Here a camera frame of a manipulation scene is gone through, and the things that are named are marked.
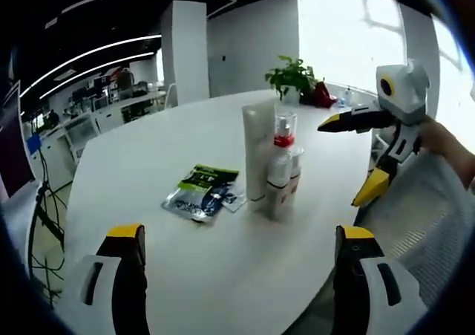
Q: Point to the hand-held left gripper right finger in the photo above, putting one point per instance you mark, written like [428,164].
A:
[371,294]

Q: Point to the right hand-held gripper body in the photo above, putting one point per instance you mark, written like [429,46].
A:
[408,97]

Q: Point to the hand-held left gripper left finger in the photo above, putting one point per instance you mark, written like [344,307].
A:
[92,290]

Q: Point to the small white skincare bottle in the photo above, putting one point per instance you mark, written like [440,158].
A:
[297,171]

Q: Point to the clear-capped red-collared skincare spray bottle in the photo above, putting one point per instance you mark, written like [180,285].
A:
[278,179]

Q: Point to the large white skincare tube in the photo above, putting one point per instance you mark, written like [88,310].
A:
[256,145]

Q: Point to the small blue white skincare sachet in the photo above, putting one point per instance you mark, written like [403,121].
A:
[237,203]

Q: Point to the green silver skincare sachet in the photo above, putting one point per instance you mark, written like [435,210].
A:
[193,184]

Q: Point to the clear sanitizer bottle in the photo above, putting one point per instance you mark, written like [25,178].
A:
[347,97]

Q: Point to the blue storage box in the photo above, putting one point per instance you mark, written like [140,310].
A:
[34,143]

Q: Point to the person's right hand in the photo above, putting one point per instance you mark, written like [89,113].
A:
[439,138]

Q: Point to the red bag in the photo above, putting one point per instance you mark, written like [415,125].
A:
[321,96]

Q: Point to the white mesh office chair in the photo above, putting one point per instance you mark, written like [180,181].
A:
[426,216]

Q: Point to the potted green plant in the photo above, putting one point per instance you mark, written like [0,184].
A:
[291,75]

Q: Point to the computer monitor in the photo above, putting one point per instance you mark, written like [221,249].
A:
[13,145]

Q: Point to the row of white office desks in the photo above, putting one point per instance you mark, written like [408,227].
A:
[122,108]

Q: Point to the ceiling light strip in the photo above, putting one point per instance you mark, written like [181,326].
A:
[96,51]
[104,65]

